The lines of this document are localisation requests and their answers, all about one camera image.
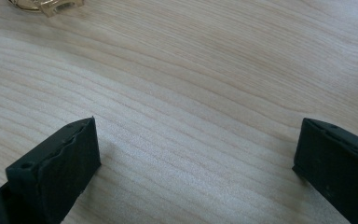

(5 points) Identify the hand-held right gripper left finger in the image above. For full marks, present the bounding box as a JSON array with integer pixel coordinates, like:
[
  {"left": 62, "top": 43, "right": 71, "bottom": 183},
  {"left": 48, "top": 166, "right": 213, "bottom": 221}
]
[{"left": 0, "top": 116, "right": 103, "bottom": 224}]

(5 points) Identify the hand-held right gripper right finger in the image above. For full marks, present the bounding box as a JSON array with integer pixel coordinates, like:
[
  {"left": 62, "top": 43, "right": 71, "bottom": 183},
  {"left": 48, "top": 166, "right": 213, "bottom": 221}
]
[{"left": 292, "top": 117, "right": 358, "bottom": 224}]

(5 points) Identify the small clear plastic object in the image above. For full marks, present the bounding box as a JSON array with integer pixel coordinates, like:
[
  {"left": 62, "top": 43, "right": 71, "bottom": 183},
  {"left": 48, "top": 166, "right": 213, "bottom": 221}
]
[{"left": 7, "top": 0, "right": 85, "bottom": 18}]

